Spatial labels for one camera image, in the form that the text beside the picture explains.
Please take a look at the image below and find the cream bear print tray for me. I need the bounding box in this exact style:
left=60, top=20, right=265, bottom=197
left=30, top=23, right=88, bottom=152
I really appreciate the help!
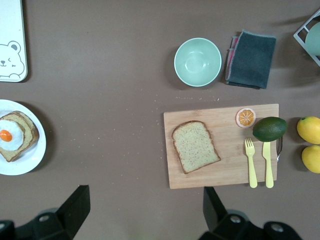
left=0, top=0, right=28, bottom=83

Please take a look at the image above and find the white round plate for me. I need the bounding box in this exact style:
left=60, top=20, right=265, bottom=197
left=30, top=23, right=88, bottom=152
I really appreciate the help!
left=0, top=99, right=47, bottom=176

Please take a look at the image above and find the yellow lemon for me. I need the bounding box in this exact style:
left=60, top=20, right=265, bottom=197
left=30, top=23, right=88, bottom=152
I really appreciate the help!
left=301, top=144, right=320, bottom=174
left=296, top=116, right=320, bottom=145

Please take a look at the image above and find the toast sandwich with egg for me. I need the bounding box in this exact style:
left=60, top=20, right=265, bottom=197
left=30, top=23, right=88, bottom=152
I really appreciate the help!
left=0, top=113, right=35, bottom=163

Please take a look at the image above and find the pale green bowl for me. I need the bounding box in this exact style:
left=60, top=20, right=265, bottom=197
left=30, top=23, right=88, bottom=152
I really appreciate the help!
left=173, top=37, right=223, bottom=88

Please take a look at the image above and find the dark grey folded cloth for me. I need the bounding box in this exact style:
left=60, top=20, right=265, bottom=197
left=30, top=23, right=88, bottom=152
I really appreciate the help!
left=225, top=29, right=277, bottom=90

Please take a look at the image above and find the yellow plastic knife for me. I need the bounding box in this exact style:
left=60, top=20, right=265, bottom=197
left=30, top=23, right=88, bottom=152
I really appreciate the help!
left=261, top=141, right=275, bottom=189

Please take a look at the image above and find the bread slice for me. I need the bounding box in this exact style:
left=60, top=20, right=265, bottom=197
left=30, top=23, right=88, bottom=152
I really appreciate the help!
left=171, top=120, right=222, bottom=175
left=11, top=110, right=40, bottom=148

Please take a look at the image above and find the bamboo cutting board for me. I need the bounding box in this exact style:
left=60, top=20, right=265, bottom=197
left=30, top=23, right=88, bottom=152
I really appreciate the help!
left=163, top=103, right=280, bottom=190

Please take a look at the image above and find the small metal utensil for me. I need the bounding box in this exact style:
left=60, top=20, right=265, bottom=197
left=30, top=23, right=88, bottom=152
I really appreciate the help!
left=275, top=136, right=284, bottom=162

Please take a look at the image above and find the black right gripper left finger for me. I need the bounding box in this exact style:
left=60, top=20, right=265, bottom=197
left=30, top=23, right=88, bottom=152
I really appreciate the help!
left=0, top=184, right=91, bottom=240

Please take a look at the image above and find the yellow plastic fork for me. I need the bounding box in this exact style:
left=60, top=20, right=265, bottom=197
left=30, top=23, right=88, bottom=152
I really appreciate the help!
left=244, top=137, right=258, bottom=189

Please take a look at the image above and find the toy fried egg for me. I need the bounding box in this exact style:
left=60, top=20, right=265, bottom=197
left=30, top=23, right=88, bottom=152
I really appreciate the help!
left=0, top=119, right=25, bottom=151

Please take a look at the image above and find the toy orange slice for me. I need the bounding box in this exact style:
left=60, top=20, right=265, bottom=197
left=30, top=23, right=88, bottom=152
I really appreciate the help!
left=235, top=107, right=257, bottom=129

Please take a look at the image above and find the green avocado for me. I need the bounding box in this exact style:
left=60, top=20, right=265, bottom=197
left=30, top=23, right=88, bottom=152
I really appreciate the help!
left=252, top=116, right=288, bottom=143

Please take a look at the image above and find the bread slice under egg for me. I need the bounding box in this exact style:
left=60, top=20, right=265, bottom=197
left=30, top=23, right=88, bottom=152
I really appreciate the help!
left=11, top=110, right=40, bottom=148

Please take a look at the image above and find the white wire rack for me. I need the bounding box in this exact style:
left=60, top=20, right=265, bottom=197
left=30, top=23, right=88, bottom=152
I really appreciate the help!
left=293, top=8, right=320, bottom=66

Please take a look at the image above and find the pink folded cloth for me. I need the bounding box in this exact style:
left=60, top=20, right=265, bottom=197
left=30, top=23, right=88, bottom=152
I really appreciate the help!
left=226, top=34, right=238, bottom=79

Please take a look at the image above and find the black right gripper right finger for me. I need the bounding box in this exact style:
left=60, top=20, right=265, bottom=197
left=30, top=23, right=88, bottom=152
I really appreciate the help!
left=198, top=186, right=303, bottom=240

